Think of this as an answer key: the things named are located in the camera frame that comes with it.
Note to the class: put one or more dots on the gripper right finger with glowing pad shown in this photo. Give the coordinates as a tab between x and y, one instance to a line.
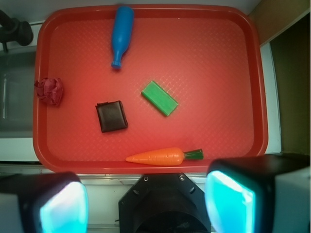
263	194

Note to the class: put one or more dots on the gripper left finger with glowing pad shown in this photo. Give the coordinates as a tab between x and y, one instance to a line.
43	203

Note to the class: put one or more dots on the crumpled red paper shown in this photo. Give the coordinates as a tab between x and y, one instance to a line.
49	90

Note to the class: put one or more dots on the dark brown leather wallet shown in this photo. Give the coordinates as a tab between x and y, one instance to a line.
111	116

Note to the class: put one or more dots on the orange toy carrot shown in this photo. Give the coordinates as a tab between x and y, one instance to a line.
165	157

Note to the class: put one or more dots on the red plastic tray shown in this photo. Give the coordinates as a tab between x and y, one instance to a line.
206	57

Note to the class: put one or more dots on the grey metal sink basin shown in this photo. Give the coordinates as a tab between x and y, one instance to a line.
17	78

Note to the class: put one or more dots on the green rectangular block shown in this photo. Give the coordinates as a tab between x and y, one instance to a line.
159	98

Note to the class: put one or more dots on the blue plastic bottle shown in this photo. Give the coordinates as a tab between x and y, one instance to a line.
121	35

